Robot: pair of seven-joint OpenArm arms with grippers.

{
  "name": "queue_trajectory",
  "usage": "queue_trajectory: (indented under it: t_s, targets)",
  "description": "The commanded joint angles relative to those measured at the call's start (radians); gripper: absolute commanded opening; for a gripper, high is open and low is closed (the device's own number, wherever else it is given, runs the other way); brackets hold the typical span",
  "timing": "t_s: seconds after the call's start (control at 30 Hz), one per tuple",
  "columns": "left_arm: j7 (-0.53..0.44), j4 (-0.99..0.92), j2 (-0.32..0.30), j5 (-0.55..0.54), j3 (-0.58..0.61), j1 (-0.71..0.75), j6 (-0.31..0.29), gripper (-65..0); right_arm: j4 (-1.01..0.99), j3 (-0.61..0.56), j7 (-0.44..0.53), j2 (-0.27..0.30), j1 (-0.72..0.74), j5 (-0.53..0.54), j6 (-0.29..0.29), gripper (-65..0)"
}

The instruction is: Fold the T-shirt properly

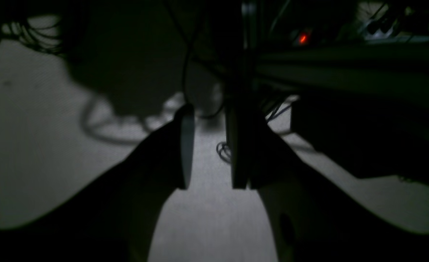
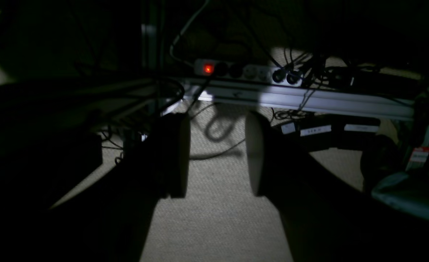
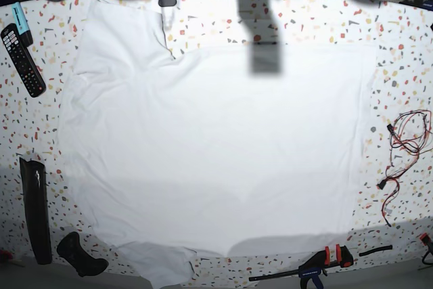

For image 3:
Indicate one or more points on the light blue box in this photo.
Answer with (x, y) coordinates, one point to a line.
(22, 24)

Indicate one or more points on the black game controller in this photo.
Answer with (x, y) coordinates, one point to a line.
(71, 250)

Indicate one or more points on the black TV remote control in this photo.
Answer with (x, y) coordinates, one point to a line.
(22, 61)

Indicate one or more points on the short black rod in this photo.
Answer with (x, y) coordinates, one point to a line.
(375, 250)

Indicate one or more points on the black and orange bar clamp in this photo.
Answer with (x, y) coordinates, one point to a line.
(314, 267)

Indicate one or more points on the long black cylindrical case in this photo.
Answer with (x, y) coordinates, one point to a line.
(33, 178)

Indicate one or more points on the orange clamp at table edge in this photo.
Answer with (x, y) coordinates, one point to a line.
(426, 241)

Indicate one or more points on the white T-shirt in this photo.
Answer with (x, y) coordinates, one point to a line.
(229, 151)

